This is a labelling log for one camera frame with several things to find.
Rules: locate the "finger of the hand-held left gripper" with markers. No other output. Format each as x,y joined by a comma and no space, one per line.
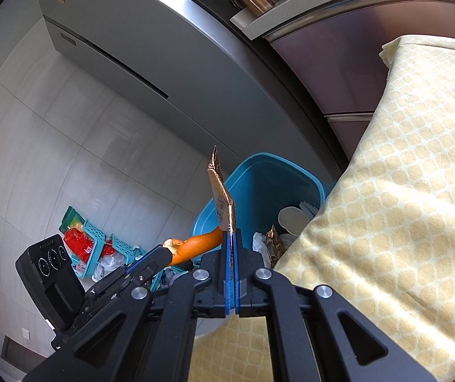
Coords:
148,260
152,272

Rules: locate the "yellow patterned tablecloth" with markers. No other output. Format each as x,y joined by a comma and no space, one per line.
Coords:
390,207

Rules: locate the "kitchen counter cabinet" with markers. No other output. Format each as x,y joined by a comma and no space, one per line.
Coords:
350,47

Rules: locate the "red snack packet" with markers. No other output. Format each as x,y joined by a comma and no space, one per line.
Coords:
78,244

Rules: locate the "orange peel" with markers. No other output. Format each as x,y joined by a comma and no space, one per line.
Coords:
195,246

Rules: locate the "grey refrigerator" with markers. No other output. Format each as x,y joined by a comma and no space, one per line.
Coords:
172,47

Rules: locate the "blue plastic bin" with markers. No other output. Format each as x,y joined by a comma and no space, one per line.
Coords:
259,175

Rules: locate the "white foam net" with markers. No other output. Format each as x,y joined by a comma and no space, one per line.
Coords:
309,207

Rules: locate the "green snack packet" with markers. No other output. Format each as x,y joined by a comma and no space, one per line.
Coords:
70,215

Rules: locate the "gold foil wrapper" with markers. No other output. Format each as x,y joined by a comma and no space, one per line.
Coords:
221,203
275,242

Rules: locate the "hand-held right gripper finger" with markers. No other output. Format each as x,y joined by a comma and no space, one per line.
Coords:
236,278
227,278

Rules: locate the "white plastic bag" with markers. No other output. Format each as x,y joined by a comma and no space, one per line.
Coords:
110,266

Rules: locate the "white paper cup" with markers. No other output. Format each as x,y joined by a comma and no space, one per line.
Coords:
291,219

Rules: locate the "teal plastic basket rack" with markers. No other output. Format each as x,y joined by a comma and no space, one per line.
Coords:
96,242

